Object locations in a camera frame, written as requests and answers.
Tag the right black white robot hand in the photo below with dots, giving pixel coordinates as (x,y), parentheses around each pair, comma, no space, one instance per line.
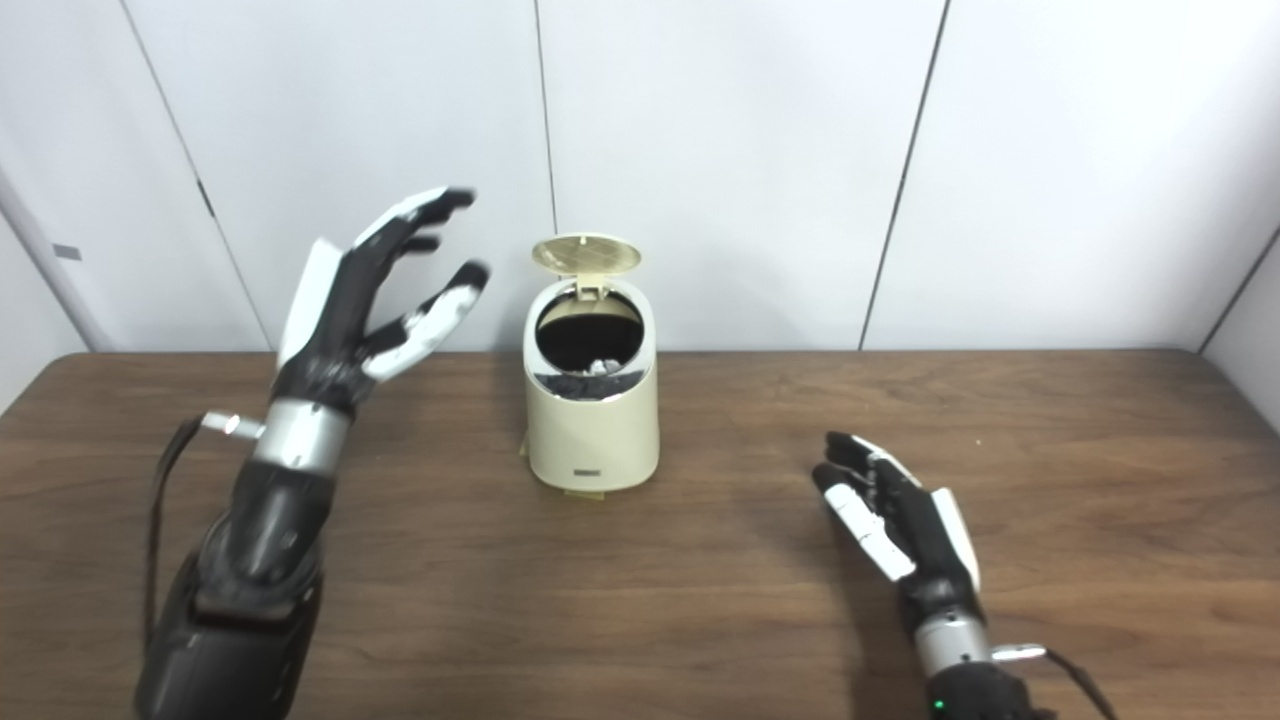
(925,530)

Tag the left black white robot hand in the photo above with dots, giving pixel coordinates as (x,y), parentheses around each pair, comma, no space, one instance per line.
(330,320)

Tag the cream round bin lid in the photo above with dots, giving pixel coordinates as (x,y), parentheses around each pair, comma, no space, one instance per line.
(587,253)

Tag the white paper ball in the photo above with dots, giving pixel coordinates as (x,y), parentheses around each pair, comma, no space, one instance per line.
(601,367)

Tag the cream-colored bin body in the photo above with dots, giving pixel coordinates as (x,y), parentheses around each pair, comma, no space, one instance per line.
(595,430)

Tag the black wall panel hinge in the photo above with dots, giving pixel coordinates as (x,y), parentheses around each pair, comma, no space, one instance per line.
(205,198)

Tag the small grey wall tag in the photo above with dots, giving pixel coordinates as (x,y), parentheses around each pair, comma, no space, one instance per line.
(67,251)

